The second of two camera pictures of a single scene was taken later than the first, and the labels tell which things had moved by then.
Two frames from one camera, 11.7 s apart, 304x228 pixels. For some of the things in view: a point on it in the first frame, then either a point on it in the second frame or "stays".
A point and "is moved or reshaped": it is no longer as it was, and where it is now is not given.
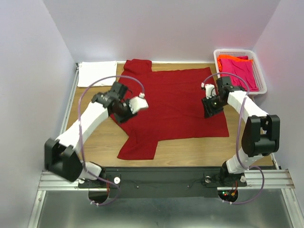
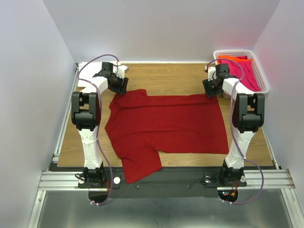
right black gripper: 208,110 -> 208,91
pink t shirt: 241,71 stays
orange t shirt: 230,57 stays
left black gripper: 128,115 -> 121,90
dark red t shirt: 175,112 is moved or reshaped
